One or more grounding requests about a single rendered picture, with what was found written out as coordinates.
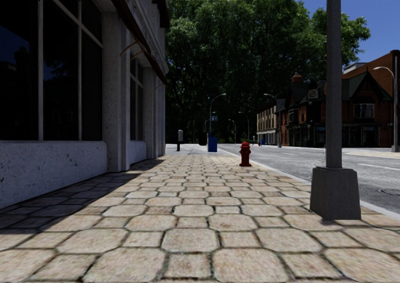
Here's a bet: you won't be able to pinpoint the red fire hydrant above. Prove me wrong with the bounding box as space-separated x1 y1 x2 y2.
239 141 253 167

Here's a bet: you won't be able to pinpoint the tan brick building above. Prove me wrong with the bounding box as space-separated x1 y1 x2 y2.
256 98 286 146

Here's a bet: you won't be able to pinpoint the trees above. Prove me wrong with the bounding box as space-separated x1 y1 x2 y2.
165 0 372 144

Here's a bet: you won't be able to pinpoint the dark gabled brick building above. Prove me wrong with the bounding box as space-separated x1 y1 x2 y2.
280 70 394 149

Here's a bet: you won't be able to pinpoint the pale concrete building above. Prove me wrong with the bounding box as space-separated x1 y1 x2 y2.
0 0 171 234

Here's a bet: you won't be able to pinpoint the grey pole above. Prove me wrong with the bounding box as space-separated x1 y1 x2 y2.
309 0 362 221

